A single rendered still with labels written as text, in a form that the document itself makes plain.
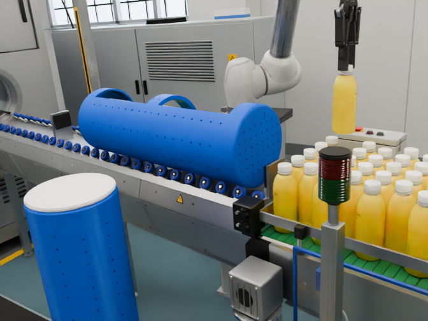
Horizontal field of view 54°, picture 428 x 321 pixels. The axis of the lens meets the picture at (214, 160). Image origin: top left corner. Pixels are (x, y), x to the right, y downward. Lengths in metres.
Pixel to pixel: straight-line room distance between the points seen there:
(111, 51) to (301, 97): 1.87
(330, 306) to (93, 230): 0.70
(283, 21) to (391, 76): 2.24
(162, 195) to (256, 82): 0.74
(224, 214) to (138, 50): 2.42
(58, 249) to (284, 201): 0.68
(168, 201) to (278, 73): 0.84
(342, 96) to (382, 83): 2.78
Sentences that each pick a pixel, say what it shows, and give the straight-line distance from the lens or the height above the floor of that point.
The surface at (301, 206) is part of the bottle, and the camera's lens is 1.25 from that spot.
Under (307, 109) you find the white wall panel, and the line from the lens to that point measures 4.35.
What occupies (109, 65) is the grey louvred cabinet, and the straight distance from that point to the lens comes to 3.93.
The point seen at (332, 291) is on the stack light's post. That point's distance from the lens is 0.99.
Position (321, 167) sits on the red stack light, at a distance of 0.85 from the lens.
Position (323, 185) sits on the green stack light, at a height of 1.19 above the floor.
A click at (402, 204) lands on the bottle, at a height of 1.06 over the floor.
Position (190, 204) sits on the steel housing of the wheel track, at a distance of 1.55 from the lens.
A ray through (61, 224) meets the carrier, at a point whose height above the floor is 0.99.
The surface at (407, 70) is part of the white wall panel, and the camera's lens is 4.05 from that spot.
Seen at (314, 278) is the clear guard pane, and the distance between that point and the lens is 1.14.
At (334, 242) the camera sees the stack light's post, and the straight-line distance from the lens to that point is 0.92.
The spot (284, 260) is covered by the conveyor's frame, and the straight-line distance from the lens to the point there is 1.23.
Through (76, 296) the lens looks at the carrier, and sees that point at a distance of 1.42.
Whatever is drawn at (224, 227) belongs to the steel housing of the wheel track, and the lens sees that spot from 1.46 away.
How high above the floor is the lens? 1.54
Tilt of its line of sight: 20 degrees down
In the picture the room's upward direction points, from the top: 4 degrees counter-clockwise
